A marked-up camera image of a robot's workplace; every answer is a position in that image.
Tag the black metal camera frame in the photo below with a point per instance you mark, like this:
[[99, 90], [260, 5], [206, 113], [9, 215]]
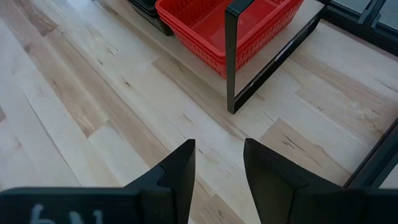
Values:
[[231, 77]]

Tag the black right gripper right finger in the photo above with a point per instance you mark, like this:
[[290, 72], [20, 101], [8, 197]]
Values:
[[273, 193]]

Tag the red slotted plastic basket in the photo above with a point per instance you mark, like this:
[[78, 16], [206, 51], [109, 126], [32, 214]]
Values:
[[202, 57], [211, 28]]

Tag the black slotted plastic basket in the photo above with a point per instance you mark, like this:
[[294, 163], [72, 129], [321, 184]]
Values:
[[161, 28]]

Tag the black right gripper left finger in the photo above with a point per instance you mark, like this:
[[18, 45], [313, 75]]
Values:
[[177, 186]]

